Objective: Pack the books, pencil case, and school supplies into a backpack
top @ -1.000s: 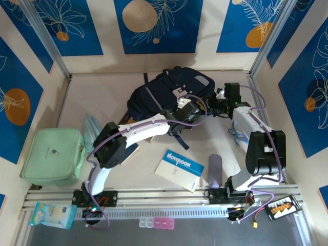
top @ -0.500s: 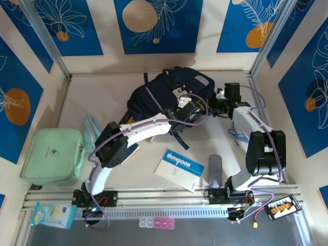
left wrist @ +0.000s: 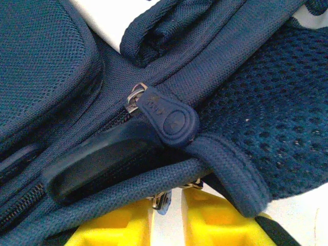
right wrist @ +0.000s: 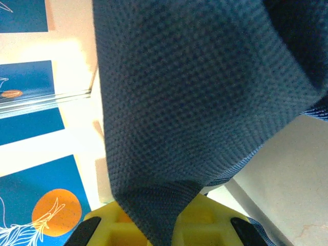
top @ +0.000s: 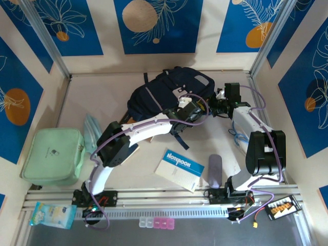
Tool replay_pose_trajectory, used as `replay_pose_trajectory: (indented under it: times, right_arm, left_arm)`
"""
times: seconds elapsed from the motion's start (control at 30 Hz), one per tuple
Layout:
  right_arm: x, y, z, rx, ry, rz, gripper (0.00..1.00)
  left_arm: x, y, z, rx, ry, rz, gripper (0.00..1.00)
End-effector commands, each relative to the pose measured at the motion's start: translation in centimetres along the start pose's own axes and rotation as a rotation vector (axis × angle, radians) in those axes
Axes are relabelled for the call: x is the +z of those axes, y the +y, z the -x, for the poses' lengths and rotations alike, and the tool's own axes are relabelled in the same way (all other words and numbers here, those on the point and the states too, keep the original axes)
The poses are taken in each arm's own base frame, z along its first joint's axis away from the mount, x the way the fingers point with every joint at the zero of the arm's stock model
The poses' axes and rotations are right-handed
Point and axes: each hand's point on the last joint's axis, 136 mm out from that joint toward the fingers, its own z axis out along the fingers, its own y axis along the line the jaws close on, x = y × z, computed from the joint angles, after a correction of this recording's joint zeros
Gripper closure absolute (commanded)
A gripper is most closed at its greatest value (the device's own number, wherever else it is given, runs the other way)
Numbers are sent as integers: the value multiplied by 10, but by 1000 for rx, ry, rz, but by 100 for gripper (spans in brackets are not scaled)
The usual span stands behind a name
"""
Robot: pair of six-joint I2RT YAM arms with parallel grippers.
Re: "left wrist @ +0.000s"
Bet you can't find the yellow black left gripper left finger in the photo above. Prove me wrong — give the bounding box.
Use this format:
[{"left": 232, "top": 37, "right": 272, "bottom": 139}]
[{"left": 48, "top": 199, "right": 155, "bottom": 246}]

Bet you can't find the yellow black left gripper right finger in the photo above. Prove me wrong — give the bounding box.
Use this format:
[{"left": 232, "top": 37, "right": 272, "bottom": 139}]
[{"left": 182, "top": 189, "right": 302, "bottom": 246}]

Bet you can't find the navy blue backpack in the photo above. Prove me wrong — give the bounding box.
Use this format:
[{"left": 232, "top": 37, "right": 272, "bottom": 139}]
[{"left": 0, "top": 0, "right": 328, "bottom": 246}]

